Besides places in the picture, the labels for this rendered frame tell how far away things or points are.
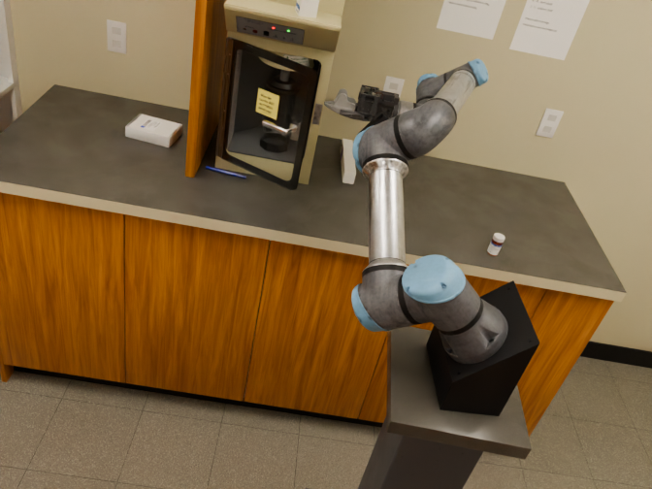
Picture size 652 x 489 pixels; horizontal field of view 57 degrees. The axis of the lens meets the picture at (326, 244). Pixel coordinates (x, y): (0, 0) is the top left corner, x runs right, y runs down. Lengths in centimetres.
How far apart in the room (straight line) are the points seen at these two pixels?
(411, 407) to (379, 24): 140
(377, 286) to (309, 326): 79
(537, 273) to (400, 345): 63
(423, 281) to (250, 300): 91
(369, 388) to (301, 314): 44
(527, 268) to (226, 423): 128
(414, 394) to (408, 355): 12
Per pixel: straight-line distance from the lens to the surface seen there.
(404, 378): 148
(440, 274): 126
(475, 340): 134
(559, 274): 206
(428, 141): 149
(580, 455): 291
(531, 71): 245
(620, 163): 274
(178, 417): 249
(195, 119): 192
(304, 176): 206
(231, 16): 180
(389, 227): 141
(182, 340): 223
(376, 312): 133
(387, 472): 164
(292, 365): 224
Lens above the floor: 198
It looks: 35 degrees down
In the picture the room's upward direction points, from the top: 13 degrees clockwise
